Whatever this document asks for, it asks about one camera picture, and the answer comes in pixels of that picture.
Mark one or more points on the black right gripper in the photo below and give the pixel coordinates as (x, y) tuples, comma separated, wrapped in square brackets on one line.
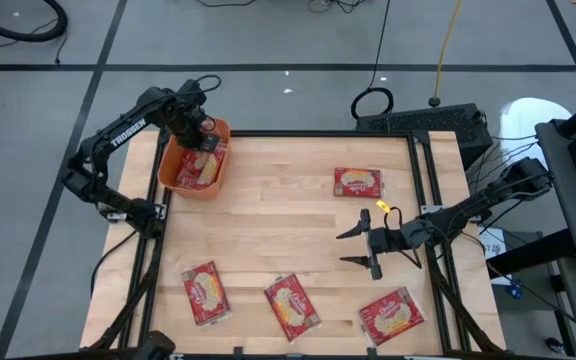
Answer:
[(390, 240)]

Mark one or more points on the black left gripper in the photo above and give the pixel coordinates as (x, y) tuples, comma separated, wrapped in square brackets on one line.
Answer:
[(188, 117)]

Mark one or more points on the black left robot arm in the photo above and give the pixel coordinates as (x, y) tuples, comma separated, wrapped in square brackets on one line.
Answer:
[(128, 132)]

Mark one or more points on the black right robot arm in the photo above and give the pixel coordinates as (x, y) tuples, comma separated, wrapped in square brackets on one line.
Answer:
[(473, 207)]

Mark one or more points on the orange plastic basket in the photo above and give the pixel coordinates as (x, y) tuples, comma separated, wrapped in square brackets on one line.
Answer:
[(168, 175)]

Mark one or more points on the silver aluminium bar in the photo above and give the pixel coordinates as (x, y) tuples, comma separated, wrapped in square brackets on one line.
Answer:
[(425, 358)]

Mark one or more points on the white paper sheet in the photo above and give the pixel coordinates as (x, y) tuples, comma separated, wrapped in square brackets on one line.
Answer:
[(492, 247)]

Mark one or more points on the black computer tower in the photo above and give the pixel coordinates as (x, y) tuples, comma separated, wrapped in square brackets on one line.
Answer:
[(428, 122)]

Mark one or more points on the blue connector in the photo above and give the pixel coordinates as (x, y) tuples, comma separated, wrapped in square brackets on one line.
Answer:
[(514, 291)]

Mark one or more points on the black cart bar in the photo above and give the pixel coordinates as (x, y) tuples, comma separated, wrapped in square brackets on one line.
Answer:
[(533, 252)]

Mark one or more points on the black bulky object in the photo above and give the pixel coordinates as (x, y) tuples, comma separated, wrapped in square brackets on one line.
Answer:
[(157, 346)]

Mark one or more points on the black frame clip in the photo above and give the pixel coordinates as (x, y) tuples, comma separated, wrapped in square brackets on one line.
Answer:
[(371, 353), (238, 353)]

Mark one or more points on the black aluminium table frame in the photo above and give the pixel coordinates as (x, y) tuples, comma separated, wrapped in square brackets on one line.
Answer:
[(318, 134)]

